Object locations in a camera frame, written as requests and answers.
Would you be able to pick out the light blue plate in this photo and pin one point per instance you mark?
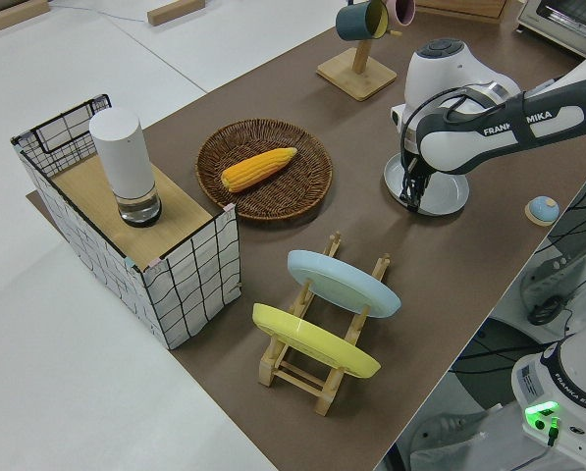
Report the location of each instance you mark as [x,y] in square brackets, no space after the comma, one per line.
[341,282]

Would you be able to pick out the yellow plate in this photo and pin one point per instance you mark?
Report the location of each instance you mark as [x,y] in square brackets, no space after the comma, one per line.
[312,338]

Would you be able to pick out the grid pattern storage box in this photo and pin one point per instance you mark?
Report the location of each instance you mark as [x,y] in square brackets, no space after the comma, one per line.
[194,289]

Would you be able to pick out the light wooden block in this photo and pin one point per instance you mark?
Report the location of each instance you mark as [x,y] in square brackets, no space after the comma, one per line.
[13,17]
[175,12]

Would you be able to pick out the white toaster oven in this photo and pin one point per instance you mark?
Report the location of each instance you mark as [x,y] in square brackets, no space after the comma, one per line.
[562,19]

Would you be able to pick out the wooden plate rack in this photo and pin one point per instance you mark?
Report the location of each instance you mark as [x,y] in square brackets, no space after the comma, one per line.
[273,365]

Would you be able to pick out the white cylinder device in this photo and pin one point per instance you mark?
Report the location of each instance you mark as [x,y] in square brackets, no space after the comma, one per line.
[123,157]

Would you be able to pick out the brown table mat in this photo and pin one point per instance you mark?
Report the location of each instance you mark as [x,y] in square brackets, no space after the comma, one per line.
[469,275]

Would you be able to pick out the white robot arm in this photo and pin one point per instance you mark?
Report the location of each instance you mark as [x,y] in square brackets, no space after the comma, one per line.
[469,142]

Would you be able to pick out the gray robot mounting stand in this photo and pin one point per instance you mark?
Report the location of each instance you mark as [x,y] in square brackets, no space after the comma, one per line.
[449,432]

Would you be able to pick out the round wicker basket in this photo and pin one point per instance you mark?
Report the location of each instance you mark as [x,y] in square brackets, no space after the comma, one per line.
[292,191]

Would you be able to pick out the light wooden drawer cabinet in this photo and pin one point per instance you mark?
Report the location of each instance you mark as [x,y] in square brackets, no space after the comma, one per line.
[469,7]

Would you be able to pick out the gray round plate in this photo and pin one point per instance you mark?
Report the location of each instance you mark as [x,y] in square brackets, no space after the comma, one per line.
[444,193]

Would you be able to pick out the teal mug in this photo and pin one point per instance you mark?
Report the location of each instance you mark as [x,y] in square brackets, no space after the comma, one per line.
[354,24]

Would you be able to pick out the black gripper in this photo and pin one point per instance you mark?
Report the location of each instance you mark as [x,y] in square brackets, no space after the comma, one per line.
[415,180]

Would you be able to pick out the wooden mug tree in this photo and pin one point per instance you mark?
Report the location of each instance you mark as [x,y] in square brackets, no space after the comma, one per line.
[356,76]

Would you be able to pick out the yellow corn cob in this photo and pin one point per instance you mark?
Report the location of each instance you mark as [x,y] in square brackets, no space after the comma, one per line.
[258,169]

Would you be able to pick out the pink mug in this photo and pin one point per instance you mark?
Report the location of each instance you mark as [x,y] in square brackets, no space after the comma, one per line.
[401,10]

